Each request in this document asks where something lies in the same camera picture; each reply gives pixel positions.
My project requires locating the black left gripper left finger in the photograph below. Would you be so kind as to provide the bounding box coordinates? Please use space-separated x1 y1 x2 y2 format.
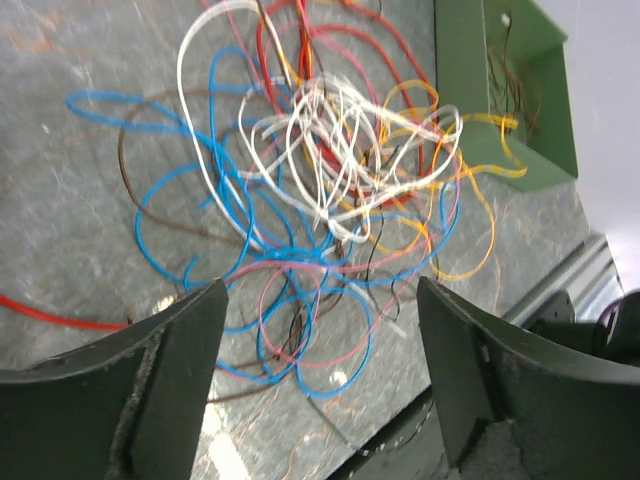
1 280 228 479

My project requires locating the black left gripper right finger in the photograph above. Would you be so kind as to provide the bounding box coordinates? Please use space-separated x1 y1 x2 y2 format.
417 278 639 479

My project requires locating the pink cable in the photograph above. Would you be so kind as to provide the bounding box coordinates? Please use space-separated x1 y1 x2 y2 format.
199 0 461 374

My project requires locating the blue cable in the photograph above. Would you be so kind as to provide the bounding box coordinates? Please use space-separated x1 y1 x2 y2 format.
64 45 461 401

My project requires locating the brown cable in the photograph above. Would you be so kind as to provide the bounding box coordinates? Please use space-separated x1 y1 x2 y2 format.
117 0 544 406

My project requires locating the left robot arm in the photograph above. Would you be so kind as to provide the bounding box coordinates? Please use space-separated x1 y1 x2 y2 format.
1 278 639 479

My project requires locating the green plastic tray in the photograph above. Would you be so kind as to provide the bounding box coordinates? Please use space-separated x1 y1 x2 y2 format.
434 1 578 191

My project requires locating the black cable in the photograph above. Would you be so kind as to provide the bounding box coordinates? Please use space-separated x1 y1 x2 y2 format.
289 149 406 451

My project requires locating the yellow cable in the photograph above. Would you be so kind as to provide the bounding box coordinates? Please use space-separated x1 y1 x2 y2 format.
299 79 529 284

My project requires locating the white cable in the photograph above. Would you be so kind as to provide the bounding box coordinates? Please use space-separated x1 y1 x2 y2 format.
177 0 464 246

